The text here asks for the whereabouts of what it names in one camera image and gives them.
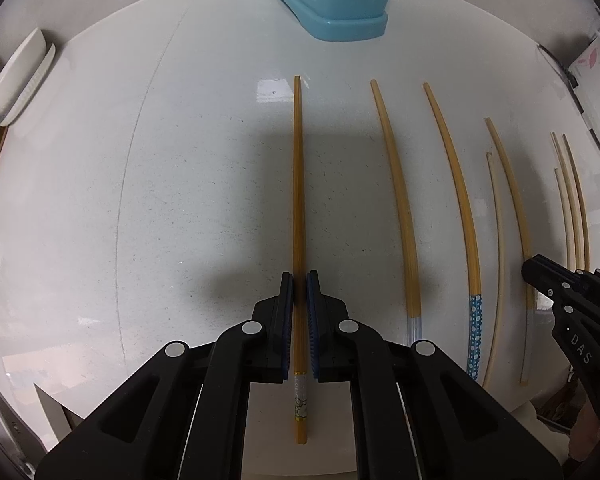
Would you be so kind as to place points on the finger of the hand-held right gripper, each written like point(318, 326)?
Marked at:
point(545, 272)

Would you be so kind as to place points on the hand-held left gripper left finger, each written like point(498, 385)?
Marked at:
point(285, 320)

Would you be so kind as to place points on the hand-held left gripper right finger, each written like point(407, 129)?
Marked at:
point(314, 320)

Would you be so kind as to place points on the cream white chopstick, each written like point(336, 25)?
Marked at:
point(501, 260)
point(565, 220)

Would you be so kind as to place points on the group of pale chopsticks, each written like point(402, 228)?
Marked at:
point(570, 195)

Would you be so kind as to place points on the light blue perforated utensil holder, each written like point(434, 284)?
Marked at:
point(330, 0)

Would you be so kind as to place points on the person's right hand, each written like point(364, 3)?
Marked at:
point(586, 430)

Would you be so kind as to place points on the white floral box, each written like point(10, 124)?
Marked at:
point(597, 75)

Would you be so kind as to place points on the white round plate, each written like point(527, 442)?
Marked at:
point(32, 82)

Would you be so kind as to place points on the large white bowl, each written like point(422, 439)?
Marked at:
point(12, 70)

